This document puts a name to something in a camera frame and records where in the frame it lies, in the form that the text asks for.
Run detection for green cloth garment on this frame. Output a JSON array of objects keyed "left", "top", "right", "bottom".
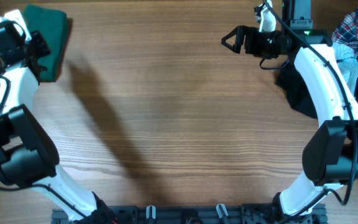
[{"left": 24, "top": 4, "right": 68, "bottom": 82}]

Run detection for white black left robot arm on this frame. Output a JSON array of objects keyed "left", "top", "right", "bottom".
[{"left": 0, "top": 25, "right": 109, "bottom": 223}]

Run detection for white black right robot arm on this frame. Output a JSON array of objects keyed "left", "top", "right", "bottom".
[{"left": 221, "top": 26, "right": 358, "bottom": 222}]

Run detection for black cloth garment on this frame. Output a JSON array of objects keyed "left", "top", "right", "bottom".
[{"left": 275, "top": 60, "right": 318, "bottom": 119}]

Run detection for white light-blue striped shirt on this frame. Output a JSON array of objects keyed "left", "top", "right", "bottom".
[{"left": 333, "top": 42, "right": 358, "bottom": 95}]

